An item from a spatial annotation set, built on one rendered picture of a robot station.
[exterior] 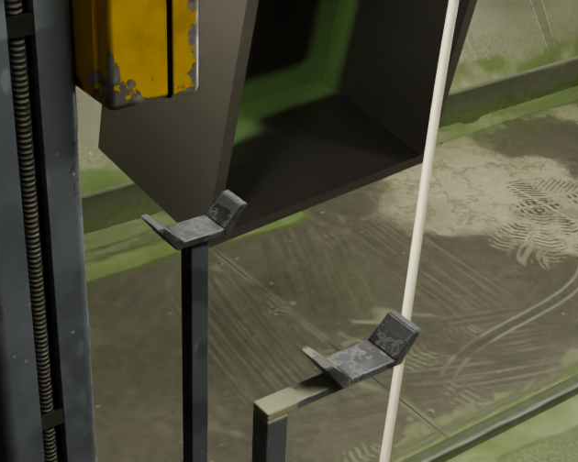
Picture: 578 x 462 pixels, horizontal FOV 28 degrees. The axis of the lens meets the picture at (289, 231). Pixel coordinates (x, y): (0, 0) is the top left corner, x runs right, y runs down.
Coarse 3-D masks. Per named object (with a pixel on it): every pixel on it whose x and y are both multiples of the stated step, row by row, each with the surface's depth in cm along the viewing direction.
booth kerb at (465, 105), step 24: (528, 72) 368; (552, 72) 376; (576, 72) 383; (456, 96) 352; (480, 96) 359; (504, 96) 366; (528, 96) 373; (456, 120) 357; (96, 192) 287; (120, 192) 291; (144, 192) 296; (96, 216) 290; (120, 216) 294
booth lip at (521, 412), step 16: (560, 384) 247; (576, 384) 248; (528, 400) 242; (544, 400) 242; (560, 400) 245; (496, 416) 237; (512, 416) 237; (528, 416) 240; (464, 432) 232; (480, 432) 232; (496, 432) 235; (432, 448) 227; (448, 448) 228; (464, 448) 230
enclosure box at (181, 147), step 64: (256, 0) 179; (320, 0) 246; (384, 0) 239; (448, 0) 226; (256, 64) 244; (320, 64) 259; (384, 64) 245; (128, 128) 216; (192, 128) 200; (256, 128) 242; (320, 128) 246; (384, 128) 251; (192, 192) 206; (256, 192) 225; (320, 192) 228
